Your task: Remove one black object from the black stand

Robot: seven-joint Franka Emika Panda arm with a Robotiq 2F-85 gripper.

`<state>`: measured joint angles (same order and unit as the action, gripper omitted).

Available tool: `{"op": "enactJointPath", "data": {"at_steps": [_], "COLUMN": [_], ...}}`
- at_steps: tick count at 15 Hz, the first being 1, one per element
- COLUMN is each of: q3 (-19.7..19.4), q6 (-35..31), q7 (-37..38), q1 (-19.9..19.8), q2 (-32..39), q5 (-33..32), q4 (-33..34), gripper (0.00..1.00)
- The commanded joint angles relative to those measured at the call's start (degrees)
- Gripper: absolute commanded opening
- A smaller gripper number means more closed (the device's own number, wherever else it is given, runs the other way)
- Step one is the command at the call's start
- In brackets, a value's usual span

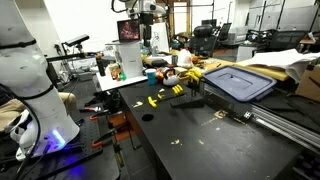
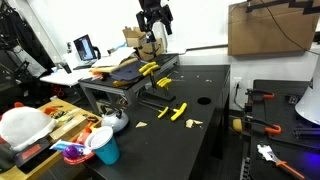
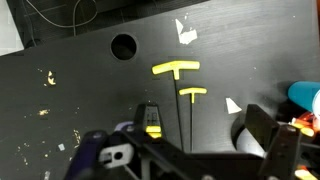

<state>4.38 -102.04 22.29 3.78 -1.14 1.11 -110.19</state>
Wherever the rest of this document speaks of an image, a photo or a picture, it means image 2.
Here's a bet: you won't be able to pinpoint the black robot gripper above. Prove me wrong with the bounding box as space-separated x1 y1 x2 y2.
135 0 174 36

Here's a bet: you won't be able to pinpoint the long yellow T-handle hex key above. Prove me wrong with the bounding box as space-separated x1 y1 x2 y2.
139 100 170 120
143 64 161 92
138 61 157 90

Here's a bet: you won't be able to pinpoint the black hex key stand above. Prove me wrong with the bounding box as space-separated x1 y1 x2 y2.
141 89 177 102

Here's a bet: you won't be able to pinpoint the open empty cardboard box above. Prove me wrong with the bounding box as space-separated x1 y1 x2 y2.
121 26 151 48

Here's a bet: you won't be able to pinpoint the taped cardboard box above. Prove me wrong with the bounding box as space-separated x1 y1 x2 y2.
135 37 165 62

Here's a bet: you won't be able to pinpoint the dark blue plastic lid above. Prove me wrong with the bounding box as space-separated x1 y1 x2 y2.
109 59 149 83

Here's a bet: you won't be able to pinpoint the light wooden board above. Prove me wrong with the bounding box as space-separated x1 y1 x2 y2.
88 57 139 74

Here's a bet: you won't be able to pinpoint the large brown cardboard panel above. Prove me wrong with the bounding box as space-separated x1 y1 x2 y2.
227 0 320 57

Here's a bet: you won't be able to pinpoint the white desk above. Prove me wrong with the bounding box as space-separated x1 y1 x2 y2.
39 66 95 88

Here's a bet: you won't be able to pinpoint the crumpled tan paper scrap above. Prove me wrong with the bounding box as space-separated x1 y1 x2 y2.
184 118 204 130

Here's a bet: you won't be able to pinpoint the light wooden table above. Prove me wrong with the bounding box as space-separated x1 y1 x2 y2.
0 97 103 180

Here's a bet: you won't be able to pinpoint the black clamp orange grip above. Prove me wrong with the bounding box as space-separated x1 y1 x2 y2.
245 88 276 101

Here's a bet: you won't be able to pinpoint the yellow sponge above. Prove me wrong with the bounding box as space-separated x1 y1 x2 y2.
232 118 244 134

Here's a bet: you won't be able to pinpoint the red orange hand tool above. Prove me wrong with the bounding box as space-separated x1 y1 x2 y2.
75 121 96 145

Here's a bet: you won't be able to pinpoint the black hanging jackets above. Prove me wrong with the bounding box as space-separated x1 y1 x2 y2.
0 0 55 72

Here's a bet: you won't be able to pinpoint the blue plastic cup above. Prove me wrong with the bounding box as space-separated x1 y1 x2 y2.
89 126 121 166

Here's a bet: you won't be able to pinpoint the wooden block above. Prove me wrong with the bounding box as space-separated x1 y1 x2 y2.
48 114 88 142

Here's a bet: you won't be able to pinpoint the black zigzag strip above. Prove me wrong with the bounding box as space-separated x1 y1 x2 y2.
246 0 320 15

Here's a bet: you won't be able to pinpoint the white blue toothpaste tube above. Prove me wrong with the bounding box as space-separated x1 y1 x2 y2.
49 139 87 152

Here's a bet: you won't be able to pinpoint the purple toy ball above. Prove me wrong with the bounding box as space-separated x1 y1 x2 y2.
62 145 81 160

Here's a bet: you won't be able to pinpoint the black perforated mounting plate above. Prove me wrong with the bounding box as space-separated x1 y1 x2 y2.
249 79 320 180

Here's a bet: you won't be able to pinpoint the red plastic plate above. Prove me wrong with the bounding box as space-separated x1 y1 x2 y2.
62 150 97 166

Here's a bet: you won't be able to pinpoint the white fluffy mound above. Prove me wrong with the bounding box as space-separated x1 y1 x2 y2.
0 105 58 152

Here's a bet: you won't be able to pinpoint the black kitchen scale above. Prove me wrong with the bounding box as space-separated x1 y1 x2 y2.
13 137 52 169

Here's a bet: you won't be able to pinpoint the black aluminium bar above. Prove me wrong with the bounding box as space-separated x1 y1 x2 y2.
293 127 320 139

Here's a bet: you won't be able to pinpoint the black side table aluminium frame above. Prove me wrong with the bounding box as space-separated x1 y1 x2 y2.
78 53 181 107

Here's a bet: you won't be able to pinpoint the short yellow T-handle hex key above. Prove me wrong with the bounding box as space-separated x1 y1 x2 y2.
160 79 173 94
156 76 168 92
158 78 171 93

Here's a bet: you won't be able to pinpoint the open laptop with black frame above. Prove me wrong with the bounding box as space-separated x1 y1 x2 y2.
72 33 102 64

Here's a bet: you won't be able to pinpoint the largest yellow T-handle hex key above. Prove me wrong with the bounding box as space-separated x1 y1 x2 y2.
142 99 188 122

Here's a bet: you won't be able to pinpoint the white wall outlet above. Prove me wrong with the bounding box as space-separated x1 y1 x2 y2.
233 77 243 89

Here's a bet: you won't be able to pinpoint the silver kettle with black handle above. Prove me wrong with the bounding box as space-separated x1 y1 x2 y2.
100 105 130 133

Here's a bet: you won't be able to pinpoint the thin black hanging cable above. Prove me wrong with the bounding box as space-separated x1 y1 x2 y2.
258 0 320 57

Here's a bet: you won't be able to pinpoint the orange handled small tool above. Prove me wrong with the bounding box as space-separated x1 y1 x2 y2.
43 105 64 115

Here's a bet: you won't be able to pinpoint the black clamp curved orange handle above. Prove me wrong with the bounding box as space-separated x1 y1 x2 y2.
233 115 283 136

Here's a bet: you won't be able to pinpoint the silver clamp orange handle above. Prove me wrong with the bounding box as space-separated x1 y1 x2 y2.
257 143 306 180

